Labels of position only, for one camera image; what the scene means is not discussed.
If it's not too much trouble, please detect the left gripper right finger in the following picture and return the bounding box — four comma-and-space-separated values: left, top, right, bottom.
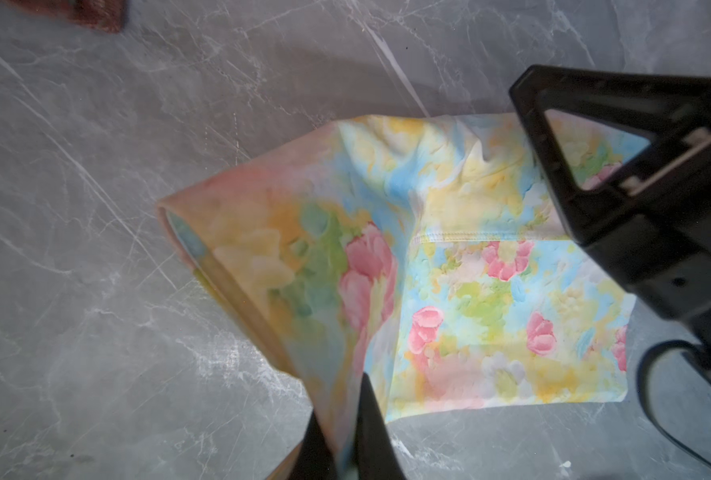
355, 374, 407, 480

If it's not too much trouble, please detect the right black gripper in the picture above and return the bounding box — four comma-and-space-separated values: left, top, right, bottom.
509, 65, 711, 384

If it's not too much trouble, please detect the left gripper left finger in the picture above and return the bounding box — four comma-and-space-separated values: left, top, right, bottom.
288, 413, 338, 480

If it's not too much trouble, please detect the floral pastel skirt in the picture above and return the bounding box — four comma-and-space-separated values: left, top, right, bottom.
157, 113, 635, 474

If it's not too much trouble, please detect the red plaid skirt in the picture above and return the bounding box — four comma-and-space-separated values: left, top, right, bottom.
9, 0, 128, 33

